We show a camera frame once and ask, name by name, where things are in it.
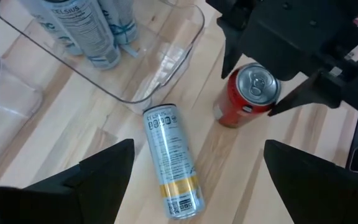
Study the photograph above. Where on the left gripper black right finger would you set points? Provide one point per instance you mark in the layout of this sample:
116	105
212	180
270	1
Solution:
322	193

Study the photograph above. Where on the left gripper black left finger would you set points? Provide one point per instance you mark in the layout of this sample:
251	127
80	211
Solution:
73	196

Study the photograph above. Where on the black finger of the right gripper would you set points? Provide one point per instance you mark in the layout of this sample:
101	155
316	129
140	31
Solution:
315	91
233	46

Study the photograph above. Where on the Celsius Tropical Vibe can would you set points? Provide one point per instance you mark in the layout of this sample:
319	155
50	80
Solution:
172	161

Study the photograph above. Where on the Celsius Arctic Vibe can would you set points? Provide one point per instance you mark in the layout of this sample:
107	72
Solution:
51	28
120	21
89	34

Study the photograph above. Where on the clear plastic bin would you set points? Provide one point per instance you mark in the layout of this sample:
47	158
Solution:
11	102
154	77

